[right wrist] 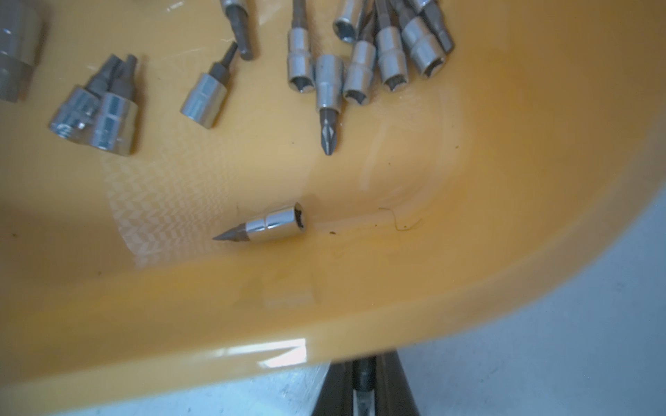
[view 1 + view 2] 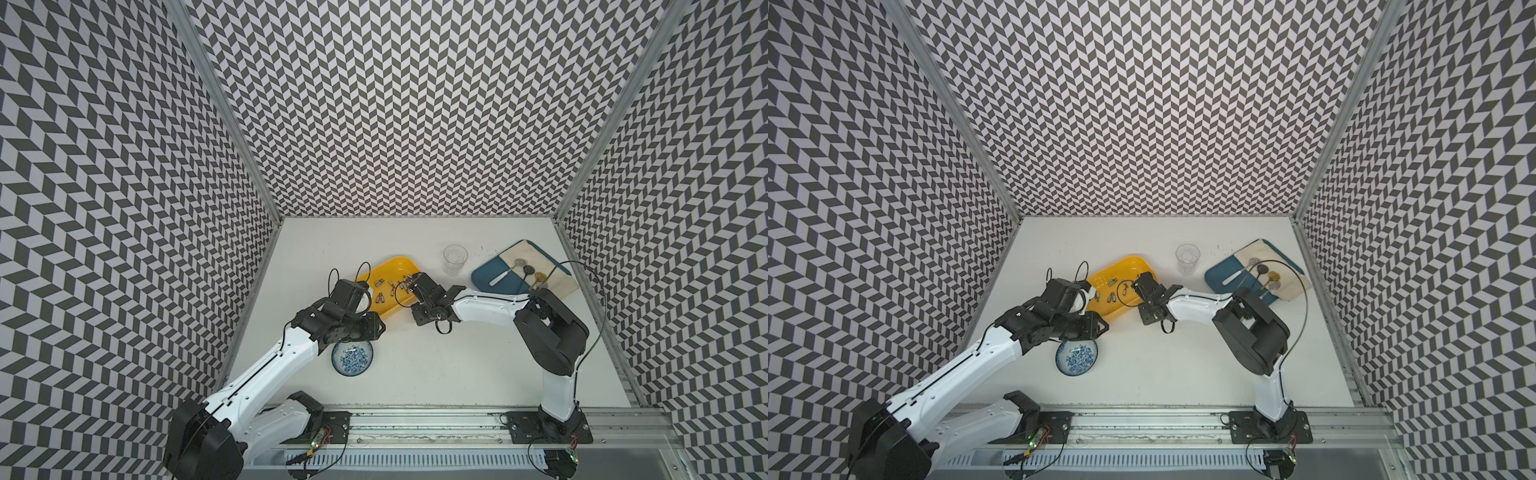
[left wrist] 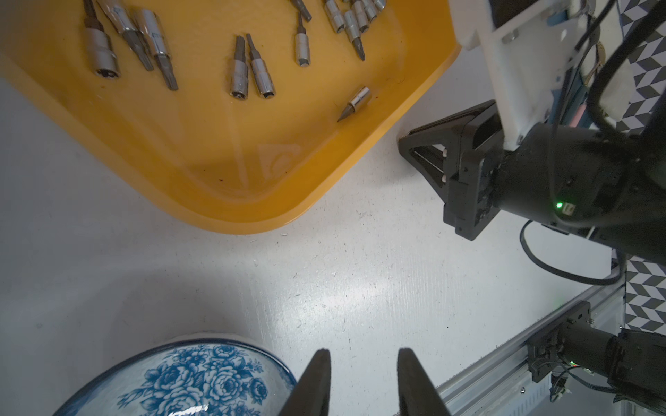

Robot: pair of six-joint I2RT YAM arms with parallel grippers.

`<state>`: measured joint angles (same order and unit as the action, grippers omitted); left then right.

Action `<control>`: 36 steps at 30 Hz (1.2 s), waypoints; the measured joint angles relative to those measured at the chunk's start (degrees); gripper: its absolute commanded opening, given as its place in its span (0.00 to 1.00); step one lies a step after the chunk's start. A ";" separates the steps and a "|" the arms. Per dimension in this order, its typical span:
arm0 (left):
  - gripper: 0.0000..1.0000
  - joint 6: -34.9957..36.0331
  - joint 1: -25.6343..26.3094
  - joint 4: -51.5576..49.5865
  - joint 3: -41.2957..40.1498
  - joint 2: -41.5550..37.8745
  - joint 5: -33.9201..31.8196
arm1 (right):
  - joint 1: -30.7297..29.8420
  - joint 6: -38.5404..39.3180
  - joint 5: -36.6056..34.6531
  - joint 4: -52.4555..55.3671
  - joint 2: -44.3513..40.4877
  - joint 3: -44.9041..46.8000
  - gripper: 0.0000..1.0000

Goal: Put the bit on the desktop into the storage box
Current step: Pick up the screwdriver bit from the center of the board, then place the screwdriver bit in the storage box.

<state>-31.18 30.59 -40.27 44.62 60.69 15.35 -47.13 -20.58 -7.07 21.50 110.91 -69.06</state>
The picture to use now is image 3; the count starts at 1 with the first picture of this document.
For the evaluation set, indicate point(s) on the aluminium front rail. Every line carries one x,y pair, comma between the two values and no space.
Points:
500,383

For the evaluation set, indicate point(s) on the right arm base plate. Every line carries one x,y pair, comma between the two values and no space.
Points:
632,361

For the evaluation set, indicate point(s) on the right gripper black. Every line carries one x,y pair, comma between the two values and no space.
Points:
460,156

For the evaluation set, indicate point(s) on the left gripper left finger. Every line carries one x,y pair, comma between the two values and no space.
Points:
311,396

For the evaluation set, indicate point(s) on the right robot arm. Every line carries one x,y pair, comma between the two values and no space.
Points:
546,148

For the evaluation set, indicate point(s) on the blue white ceramic bowl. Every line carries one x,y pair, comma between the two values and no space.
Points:
213,375

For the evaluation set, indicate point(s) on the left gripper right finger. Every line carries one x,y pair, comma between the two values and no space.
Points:
417,394

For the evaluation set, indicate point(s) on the yellow plastic storage box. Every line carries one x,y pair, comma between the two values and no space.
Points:
213,161

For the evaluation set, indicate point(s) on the silver socket bit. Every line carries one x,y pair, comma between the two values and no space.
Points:
334,15
302,45
362,19
261,74
101,56
118,14
302,9
354,34
357,101
152,30
240,71

